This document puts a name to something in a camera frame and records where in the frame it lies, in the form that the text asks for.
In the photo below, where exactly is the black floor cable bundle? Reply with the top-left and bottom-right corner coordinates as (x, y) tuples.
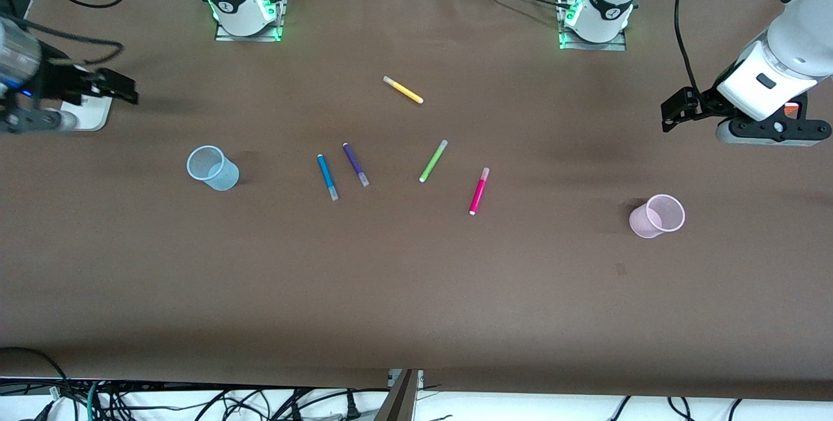
(0, 346), (365, 421)

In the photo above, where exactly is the green marker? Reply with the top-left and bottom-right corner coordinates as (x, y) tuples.
(418, 139), (449, 183)

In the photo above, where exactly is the purple marker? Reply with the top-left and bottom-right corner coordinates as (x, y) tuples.
(342, 143), (370, 187)

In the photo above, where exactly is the dark table support bracket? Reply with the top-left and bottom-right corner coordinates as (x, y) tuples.
(374, 369), (422, 421)

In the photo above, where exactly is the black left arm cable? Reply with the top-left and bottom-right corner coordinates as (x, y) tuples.
(674, 0), (705, 98)

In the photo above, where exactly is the blue marker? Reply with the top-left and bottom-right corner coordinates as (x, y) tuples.
(317, 154), (340, 202)

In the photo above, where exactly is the translucent pink plastic cup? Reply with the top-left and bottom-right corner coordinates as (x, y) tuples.
(629, 194), (686, 239)

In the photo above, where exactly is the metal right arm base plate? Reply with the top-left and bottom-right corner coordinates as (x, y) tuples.
(215, 0), (288, 43)

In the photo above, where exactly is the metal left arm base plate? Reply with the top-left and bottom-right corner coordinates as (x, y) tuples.
(557, 0), (627, 52)

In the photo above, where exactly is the translucent blue plastic cup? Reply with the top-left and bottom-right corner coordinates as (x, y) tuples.
(186, 145), (240, 191)

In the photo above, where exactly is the yellow marker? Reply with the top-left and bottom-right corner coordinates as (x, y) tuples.
(383, 75), (424, 105)

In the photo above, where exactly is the pink marker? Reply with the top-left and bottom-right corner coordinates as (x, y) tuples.
(469, 167), (491, 216)

